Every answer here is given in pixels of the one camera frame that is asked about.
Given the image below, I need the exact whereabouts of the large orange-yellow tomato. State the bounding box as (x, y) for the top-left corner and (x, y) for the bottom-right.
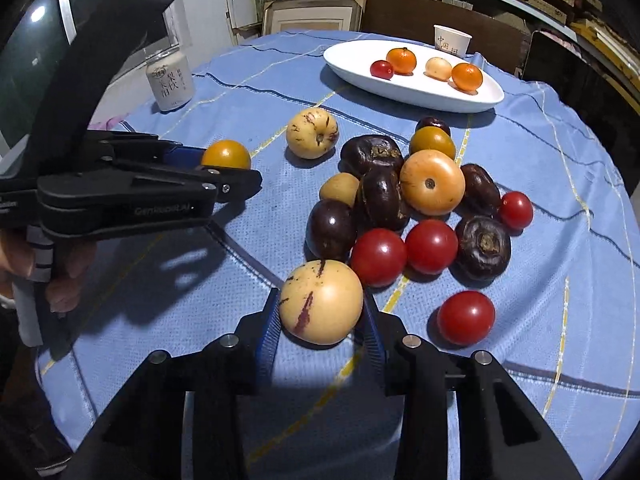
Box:
(201, 140), (252, 170)

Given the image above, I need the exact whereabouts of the red cherry tomato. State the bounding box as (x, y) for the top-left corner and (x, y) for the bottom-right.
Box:
(370, 60), (395, 80)
(436, 290), (496, 347)
(498, 191), (534, 231)
(349, 228), (407, 288)
(405, 219), (458, 275)

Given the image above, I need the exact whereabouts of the large dark purple mangosteen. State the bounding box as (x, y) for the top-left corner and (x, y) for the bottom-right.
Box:
(340, 134), (404, 179)

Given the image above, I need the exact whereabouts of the small tan round fruit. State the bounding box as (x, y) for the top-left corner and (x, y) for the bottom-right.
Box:
(319, 172), (359, 207)

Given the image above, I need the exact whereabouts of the white drink can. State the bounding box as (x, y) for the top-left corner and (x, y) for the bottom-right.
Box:
(145, 47), (195, 113)

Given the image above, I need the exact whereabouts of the red cherry tomato on plate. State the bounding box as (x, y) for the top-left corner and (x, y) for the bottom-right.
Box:
(370, 60), (395, 80)

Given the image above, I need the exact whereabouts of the streaked yellow pepino melon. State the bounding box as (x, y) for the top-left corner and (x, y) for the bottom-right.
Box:
(279, 260), (363, 346)

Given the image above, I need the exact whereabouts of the dark purple fruit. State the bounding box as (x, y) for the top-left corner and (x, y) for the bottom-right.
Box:
(461, 164), (501, 217)

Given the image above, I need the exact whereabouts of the pale yellow small fruit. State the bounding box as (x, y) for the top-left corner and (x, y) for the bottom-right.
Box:
(425, 56), (452, 81)

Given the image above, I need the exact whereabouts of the blue checked tablecloth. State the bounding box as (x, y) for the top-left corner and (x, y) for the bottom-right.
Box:
(36, 32), (639, 479)

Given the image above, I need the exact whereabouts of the person's left hand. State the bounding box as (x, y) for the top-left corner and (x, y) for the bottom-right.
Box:
(1, 231), (98, 313)

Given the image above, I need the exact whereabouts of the framed picture board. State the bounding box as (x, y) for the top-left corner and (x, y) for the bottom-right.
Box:
(262, 0), (367, 36)

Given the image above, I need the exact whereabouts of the orange tangerine with stem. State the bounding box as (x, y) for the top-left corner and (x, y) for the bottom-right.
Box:
(386, 47), (418, 76)

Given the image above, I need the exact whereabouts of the yellow-green tomato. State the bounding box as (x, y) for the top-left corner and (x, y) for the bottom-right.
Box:
(409, 126), (457, 159)

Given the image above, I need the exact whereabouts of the dark wooden chair back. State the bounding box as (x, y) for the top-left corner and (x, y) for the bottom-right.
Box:
(360, 0), (532, 75)

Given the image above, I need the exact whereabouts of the dark purple plum front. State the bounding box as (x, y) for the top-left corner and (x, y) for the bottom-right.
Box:
(306, 200), (357, 261)

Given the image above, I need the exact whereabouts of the white paper cup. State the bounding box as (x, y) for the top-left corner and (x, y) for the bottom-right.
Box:
(434, 25), (472, 58)

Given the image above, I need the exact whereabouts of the white oval plate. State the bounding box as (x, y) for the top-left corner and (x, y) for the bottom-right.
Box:
(323, 39), (506, 114)

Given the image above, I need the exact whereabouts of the orange persimmon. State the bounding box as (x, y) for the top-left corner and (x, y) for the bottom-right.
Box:
(400, 150), (465, 217)

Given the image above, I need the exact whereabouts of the dark purple plum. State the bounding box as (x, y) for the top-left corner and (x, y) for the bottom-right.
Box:
(306, 200), (357, 261)
(414, 116), (451, 136)

